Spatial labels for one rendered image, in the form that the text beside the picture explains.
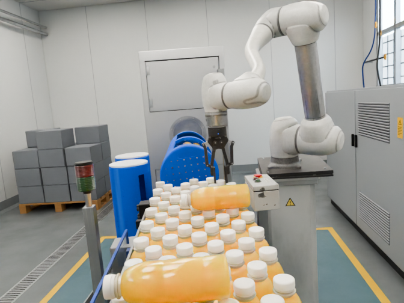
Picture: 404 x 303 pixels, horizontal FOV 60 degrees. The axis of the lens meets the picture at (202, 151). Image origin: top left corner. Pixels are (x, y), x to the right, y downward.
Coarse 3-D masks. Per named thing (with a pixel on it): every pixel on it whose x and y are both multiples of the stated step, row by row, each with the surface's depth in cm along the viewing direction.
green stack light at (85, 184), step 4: (92, 176) 120; (76, 180) 120; (80, 180) 119; (84, 180) 119; (88, 180) 119; (92, 180) 120; (80, 184) 119; (84, 184) 119; (88, 184) 119; (92, 184) 120; (80, 188) 119; (84, 188) 119; (88, 188) 119; (92, 188) 120
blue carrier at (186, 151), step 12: (180, 132) 250; (192, 132) 245; (180, 144) 251; (192, 144) 169; (168, 156) 165; (180, 156) 166; (192, 156) 166; (168, 168) 166; (180, 168) 166; (192, 168) 166; (204, 168) 167; (216, 168) 167; (168, 180) 167; (180, 180) 167; (204, 180) 167
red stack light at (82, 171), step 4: (92, 164) 121; (76, 168) 118; (80, 168) 118; (84, 168) 118; (88, 168) 119; (92, 168) 120; (76, 172) 119; (80, 172) 118; (84, 172) 118; (88, 172) 119; (92, 172) 120; (76, 176) 119; (80, 176) 118; (84, 176) 119; (88, 176) 119
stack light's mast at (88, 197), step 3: (75, 162) 121; (78, 162) 120; (81, 162) 120; (84, 162) 119; (87, 162) 119; (90, 162) 120; (75, 165) 120; (78, 165) 118; (81, 165) 118; (84, 165) 118; (84, 192) 121; (87, 192) 121; (90, 192) 122; (84, 195) 122; (87, 195) 122; (90, 195) 122; (87, 198) 122; (90, 198) 122; (87, 201) 122; (90, 201) 122; (87, 204) 122; (90, 204) 122
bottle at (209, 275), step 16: (208, 256) 59; (224, 256) 58; (128, 272) 57; (144, 272) 56; (160, 272) 56; (176, 272) 56; (192, 272) 56; (208, 272) 56; (224, 272) 56; (128, 288) 55; (144, 288) 55; (160, 288) 55; (176, 288) 55; (192, 288) 55; (208, 288) 55; (224, 288) 55
